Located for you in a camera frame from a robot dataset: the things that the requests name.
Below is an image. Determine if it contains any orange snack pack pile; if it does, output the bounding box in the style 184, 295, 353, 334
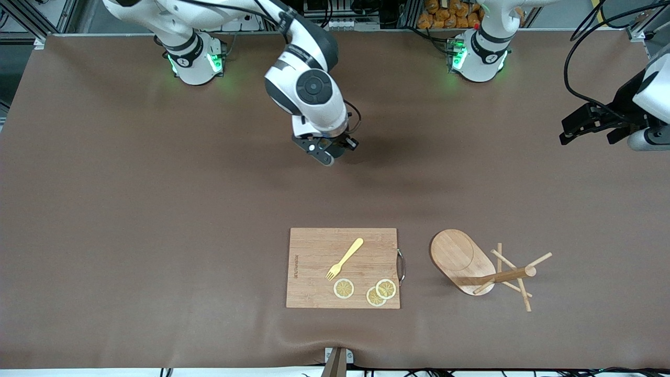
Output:
417, 0, 485, 29

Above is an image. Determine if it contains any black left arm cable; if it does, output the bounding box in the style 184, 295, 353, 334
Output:
563, 0, 670, 125

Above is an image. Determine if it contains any yellow plastic fork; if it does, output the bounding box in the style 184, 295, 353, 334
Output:
326, 238, 364, 282

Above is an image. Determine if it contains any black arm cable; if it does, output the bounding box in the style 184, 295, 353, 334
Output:
178, 0, 362, 136
563, 0, 670, 125

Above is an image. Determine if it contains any white power strip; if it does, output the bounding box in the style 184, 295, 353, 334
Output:
220, 10, 262, 32

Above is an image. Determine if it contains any wooden mug tree rack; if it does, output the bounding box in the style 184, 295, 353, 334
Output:
430, 229, 553, 313

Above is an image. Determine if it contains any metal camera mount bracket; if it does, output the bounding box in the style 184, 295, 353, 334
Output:
323, 347, 354, 377

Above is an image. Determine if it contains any aluminium frame profile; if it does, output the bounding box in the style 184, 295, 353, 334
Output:
0, 0, 79, 48
626, 0, 670, 69

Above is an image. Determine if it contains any wooden cutting board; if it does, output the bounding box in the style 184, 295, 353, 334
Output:
286, 227, 406, 309

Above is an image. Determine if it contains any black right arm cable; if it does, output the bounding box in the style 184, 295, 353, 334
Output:
178, 0, 362, 136

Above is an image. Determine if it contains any brown table mat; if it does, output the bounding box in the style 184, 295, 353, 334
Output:
0, 29, 670, 370

